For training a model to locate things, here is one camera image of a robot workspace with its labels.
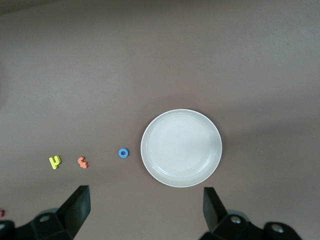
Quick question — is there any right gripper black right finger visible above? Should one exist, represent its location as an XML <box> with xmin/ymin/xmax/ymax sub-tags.
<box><xmin>199</xmin><ymin>186</ymin><xmax>303</xmax><ymax>240</ymax></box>

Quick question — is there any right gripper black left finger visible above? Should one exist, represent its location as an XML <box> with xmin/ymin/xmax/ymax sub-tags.
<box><xmin>0</xmin><ymin>184</ymin><xmax>91</xmax><ymax>240</ymax></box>

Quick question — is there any brown paper table cover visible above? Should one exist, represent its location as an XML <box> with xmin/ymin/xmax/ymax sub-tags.
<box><xmin>0</xmin><ymin>0</ymin><xmax>320</xmax><ymax>240</ymax></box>

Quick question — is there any orange foam letter t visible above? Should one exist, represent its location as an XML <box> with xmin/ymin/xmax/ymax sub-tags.
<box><xmin>76</xmin><ymin>156</ymin><xmax>89</xmax><ymax>169</ymax></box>

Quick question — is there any blue foam letter o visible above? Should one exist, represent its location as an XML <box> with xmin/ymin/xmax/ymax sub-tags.
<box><xmin>117</xmin><ymin>147</ymin><xmax>130</xmax><ymax>159</ymax></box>

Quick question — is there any beige plate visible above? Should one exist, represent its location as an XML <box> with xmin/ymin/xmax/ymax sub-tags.
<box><xmin>140</xmin><ymin>108</ymin><xmax>223</xmax><ymax>188</ymax></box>

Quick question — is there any yellow foam letter h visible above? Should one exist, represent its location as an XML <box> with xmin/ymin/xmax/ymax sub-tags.
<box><xmin>48</xmin><ymin>155</ymin><xmax>62</xmax><ymax>170</ymax></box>

